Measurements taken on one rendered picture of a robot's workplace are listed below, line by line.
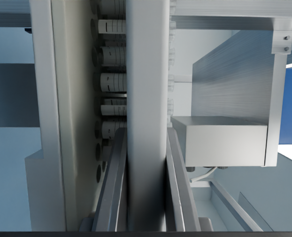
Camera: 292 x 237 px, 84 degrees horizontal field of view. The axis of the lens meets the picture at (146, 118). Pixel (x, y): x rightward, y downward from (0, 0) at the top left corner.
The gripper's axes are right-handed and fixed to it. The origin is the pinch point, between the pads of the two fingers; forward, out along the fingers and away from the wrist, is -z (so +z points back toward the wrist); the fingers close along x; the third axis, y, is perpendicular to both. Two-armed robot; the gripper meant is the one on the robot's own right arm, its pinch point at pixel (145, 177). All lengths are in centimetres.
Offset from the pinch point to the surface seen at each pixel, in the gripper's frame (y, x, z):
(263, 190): 249, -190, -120
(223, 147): 22.5, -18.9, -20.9
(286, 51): 3.7, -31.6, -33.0
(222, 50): 11, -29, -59
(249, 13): -3.7, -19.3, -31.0
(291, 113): 18, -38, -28
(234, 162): 25.9, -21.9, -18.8
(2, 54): 29, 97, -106
